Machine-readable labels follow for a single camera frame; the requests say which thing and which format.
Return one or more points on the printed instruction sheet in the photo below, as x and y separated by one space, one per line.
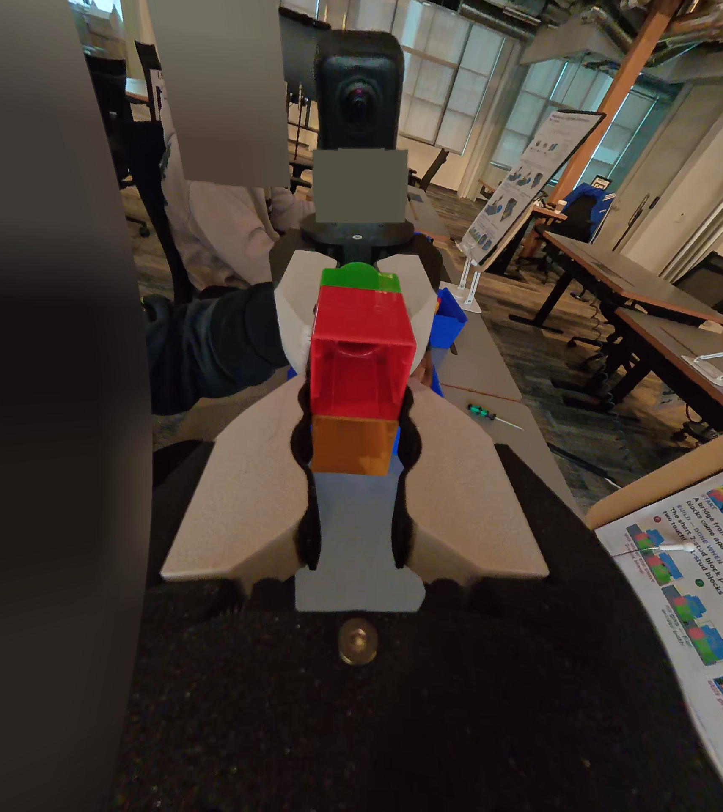
704 609

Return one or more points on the yellow mega block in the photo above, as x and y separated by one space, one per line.
355 447

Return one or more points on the chair with blue jacket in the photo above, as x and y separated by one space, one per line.
590 209

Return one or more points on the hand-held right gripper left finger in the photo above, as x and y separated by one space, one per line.
235 508

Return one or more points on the blue bin with white label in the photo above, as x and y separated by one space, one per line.
450 317

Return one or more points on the wooden background desk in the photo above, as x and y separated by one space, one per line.
691 355
615 273

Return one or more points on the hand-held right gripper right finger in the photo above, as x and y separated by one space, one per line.
476 508

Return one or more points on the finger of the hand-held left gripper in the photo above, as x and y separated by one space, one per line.
421 311
298 311

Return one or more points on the green two-stud mega block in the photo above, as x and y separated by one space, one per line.
361 279

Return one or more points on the red single-stud mega block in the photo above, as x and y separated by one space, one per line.
361 343

